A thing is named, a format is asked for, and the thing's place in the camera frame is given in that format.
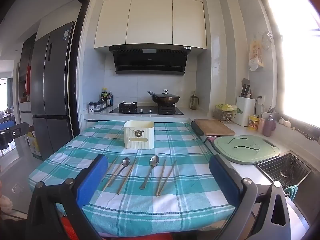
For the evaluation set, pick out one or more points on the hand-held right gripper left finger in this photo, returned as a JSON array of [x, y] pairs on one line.
[[92, 180]]

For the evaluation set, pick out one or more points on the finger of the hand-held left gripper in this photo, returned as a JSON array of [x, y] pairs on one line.
[[20, 130]]

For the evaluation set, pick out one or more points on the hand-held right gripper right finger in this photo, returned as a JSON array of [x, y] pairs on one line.
[[225, 180]]

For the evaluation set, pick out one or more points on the cream ribbed utensil holder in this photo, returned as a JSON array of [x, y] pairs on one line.
[[138, 135]]

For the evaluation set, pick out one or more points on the steel spoon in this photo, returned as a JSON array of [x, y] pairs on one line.
[[154, 160], [126, 162]]

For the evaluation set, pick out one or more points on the person's left forearm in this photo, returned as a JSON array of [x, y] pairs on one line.
[[5, 203]]

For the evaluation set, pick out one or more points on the cardboard box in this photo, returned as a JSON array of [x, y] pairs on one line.
[[33, 143]]

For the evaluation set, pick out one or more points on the green plastic cutting board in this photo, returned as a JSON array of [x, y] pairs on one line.
[[246, 152]]

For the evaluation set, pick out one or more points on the pink cloth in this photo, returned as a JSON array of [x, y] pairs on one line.
[[211, 139]]

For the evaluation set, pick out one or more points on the floor drain cover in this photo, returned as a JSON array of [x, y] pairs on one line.
[[17, 188]]

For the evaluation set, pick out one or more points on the grey refrigerator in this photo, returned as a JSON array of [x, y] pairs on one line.
[[53, 92]]

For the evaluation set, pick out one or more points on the red hanging decoration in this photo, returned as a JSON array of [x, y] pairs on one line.
[[28, 80]]

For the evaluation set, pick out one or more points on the red object under table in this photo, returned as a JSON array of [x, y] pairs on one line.
[[71, 227]]

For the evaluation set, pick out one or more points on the wooden cutting board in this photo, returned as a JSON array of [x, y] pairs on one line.
[[215, 127]]

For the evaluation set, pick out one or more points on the teal plaid tablecloth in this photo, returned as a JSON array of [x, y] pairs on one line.
[[175, 142]]

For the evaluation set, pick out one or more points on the steel sink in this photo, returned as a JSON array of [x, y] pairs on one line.
[[287, 170]]

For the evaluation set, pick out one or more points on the yellow printed cup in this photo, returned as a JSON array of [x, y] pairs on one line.
[[253, 123]]

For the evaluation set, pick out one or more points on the pink cup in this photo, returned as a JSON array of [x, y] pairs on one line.
[[260, 126]]

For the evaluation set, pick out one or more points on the teal dish cloth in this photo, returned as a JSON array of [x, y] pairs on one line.
[[291, 191]]

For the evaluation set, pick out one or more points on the white knife block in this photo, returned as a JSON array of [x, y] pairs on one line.
[[245, 111]]

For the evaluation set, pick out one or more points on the clear spice jar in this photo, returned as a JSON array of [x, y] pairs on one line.
[[91, 107]]

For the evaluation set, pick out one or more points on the condiment bottles and jars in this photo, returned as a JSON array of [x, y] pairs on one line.
[[101, 106]]

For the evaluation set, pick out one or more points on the dark sauce bottle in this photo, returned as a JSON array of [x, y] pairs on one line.
[[108, 101]]

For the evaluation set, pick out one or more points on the blue liquid bottle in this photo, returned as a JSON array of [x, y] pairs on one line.
[[111, 100]]

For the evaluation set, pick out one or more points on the garlic bulbs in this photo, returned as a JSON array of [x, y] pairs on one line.
[[285, 122]]

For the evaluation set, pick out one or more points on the yellow cap sauce bottle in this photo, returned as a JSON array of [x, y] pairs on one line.
[[104, 97]]

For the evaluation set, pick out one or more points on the brown oil bottle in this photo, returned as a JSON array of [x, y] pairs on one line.
[[193, 102]]

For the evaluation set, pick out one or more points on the black gas cooktop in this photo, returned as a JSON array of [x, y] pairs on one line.
[[147, 110]]

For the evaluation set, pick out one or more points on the kitchen knives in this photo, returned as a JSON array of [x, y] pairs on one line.
[[245, 88]]

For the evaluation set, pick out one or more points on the dark wok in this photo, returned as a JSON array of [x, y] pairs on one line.
[[165, 100]]

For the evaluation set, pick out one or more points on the glass wok lid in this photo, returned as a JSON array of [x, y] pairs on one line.
[[165, 94]]

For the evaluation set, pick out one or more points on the hanging printed bag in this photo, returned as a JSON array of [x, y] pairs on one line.
[[255, 56]]

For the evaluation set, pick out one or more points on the black range hood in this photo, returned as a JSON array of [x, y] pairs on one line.
[[150, 60]]

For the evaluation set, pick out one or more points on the window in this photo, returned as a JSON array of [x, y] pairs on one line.
[[297, 55]]

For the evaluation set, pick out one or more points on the wall power outlet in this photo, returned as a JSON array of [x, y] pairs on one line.
[[260, 99]]

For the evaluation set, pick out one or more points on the white wall cabinet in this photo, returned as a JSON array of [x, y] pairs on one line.
[[150, 20]]

